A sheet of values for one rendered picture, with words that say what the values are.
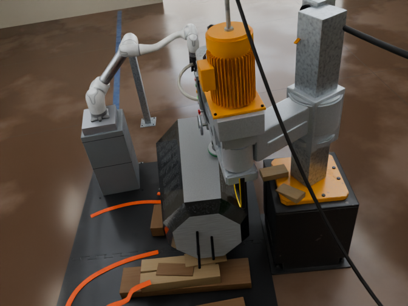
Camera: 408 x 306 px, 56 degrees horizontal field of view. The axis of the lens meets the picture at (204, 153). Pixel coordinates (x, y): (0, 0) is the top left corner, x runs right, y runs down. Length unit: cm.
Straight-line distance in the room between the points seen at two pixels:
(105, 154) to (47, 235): 99
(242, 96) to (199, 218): 111
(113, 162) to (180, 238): 136
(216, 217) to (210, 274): 59
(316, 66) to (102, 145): 225
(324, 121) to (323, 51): 45
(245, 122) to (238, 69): 28
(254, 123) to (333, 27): 72
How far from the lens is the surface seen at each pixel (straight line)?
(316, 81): 243
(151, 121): 522
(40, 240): 418
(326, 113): 253
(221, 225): 287
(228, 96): 200
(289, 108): 245
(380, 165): 448
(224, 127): 200
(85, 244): 392
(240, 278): 329
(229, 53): 186
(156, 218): 373
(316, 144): 268
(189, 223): 283
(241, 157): 225
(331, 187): 300
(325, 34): 232
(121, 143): 385
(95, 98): 373
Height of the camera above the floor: 288
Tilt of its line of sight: 39 degrees down
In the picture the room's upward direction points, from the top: 8 degrees counter-clockwise
